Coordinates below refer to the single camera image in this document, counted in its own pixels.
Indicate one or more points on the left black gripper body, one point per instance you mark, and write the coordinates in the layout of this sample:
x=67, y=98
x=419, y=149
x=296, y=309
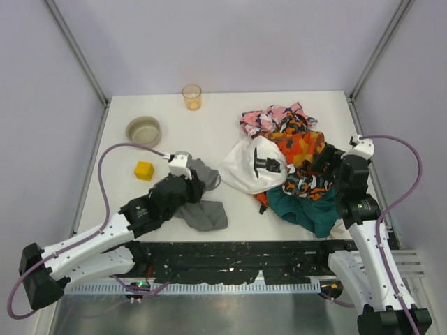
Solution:
x=197, y=185

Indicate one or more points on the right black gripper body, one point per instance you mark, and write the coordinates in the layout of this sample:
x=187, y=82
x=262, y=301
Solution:
x=328, y=158

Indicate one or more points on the black orange grey camo cloth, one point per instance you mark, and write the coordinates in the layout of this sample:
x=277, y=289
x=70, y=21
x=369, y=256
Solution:
x=307, y=183

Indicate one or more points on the white printed cloth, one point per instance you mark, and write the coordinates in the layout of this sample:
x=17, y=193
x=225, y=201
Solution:
x=254, y=166

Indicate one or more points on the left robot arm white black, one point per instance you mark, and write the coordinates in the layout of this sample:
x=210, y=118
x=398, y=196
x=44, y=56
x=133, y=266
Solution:
x=45, y=270

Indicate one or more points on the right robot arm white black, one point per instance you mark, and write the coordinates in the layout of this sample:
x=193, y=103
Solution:
x=383, y=303

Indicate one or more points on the orange brown camo cloth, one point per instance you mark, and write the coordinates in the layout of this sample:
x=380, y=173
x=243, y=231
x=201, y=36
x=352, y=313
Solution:
x=300, y=143

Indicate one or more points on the teal green cloth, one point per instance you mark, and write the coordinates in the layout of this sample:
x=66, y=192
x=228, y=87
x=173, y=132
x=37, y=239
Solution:
x=316, y=216

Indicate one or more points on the pink patterned cloth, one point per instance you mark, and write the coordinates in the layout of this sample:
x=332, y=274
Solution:
x=272, y=119

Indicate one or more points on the yellow cube block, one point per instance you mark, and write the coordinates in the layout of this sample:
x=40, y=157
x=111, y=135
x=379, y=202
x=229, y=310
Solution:
x=144, y=171

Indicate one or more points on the grey ceramic bowl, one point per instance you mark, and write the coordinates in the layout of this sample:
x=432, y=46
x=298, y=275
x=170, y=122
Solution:
x=144, y=130

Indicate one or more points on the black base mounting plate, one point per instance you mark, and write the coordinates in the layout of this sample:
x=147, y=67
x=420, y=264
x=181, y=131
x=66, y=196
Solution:
x=235, y=263

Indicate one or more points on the orange translucent plastic cup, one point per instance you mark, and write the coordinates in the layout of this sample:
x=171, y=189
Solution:
x=192, y=95

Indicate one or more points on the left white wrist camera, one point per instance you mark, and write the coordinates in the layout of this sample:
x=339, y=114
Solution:
x=179, y=164

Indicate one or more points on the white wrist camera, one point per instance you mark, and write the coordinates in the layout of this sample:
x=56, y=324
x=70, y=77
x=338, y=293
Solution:
x=179, y=164
x=361, y=147

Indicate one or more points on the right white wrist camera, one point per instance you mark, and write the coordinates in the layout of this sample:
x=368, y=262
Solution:
x=361, y=147

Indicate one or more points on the white slotted cable duct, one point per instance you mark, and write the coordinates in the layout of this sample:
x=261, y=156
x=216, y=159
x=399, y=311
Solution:
x=257, y=287

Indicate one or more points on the right aluminium frame post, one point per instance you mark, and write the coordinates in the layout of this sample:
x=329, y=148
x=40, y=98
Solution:
x=397, y=18

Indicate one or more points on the aluminium frame post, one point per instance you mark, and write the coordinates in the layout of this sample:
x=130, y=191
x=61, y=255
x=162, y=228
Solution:
x=397, y=18
x=75, y=49

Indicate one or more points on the left aluminium frame post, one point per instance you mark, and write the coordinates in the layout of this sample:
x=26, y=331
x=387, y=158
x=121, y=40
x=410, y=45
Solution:
x=75, y=49

